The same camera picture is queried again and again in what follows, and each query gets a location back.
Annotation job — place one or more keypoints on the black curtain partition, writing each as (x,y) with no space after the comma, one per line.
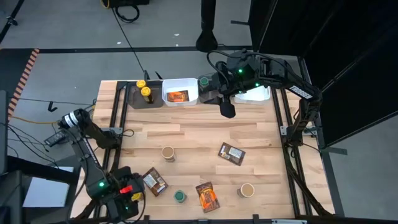
(276,25)
(357,77)

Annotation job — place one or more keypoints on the orange brown taco seasoning packet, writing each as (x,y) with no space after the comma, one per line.
(207,197)
(231,153)
(155,181)
(178,96)

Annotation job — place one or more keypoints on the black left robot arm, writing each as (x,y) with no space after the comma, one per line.
(93,133)

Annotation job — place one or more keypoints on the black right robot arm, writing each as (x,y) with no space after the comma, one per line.
(281,77)

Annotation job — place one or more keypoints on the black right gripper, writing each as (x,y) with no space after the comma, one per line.
(236,77)

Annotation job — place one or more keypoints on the orange black hazard tape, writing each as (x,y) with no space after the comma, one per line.
(25,74)

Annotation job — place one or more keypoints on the black stand pole base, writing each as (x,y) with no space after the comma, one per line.
(206,25)

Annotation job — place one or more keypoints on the white flat panel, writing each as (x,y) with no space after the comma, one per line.
(43,193)

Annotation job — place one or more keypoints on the grey translucent plastic bin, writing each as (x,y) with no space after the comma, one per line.
(136,102)
(205,91)

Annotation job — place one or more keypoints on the black aluminium table frame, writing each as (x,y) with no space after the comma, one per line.
(276,105)

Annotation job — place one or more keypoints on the red tape tab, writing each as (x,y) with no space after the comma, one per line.
(126,189)

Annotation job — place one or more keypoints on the black power adapter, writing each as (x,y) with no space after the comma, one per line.
(55,138)

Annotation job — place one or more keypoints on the green-lid oregano spice jar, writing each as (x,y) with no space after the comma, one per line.
(180,196)
(204,81)

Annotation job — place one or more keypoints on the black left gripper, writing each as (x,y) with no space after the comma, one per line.
(116,199)

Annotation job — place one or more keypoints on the black floor bracket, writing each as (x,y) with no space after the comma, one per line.
(51,106)

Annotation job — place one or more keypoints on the grey curtain stand foot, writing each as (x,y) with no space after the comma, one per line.
(334,151)

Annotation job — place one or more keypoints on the yellow-lid spice jar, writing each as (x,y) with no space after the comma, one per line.
(141,84)
(146,93)
(137,196)

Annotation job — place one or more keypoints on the tan cup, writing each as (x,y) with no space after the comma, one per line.
(168,153)

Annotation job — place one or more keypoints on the black workstation frame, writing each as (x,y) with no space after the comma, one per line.
(37,170)

